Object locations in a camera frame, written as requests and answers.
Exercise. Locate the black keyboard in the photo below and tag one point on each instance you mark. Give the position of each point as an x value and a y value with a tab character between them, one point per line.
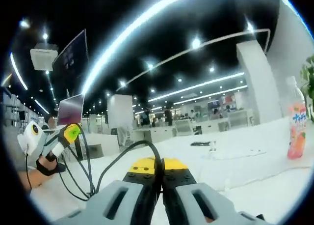
200	144

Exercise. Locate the dark hanging banner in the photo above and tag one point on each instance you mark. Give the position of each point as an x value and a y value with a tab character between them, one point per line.
72	60

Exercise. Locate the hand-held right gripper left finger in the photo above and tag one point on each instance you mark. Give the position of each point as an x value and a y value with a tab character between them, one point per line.
117	200

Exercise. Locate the curved ceiling light strip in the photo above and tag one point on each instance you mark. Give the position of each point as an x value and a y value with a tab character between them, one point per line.
127	38

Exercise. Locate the green potted plant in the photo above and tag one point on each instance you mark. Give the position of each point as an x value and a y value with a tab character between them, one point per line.
309	87

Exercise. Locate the ceiling air conditioner unit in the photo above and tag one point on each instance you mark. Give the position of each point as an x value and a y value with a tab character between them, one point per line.
44	56

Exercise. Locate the small clear glass object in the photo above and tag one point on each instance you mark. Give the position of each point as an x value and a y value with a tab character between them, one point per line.
213	150

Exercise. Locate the white desktop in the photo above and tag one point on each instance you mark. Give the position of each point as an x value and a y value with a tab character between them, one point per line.
245	180

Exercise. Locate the orange drink bottle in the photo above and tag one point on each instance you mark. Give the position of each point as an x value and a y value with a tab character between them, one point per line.
296	136

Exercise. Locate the purple red hanging banner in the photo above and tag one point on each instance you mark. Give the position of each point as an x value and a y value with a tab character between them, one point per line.
71	112

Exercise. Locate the row of white office desks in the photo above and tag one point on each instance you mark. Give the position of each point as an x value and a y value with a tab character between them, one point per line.
162	132

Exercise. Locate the white office chair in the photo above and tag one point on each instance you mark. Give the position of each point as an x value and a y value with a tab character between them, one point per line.
125	137
184	126
236	118

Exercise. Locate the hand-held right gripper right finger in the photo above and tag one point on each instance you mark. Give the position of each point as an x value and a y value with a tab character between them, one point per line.
193	203

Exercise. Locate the person's left hand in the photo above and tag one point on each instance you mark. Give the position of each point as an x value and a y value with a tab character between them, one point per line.
50	167

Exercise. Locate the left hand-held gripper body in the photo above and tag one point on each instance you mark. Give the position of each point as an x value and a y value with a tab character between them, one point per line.
33	141

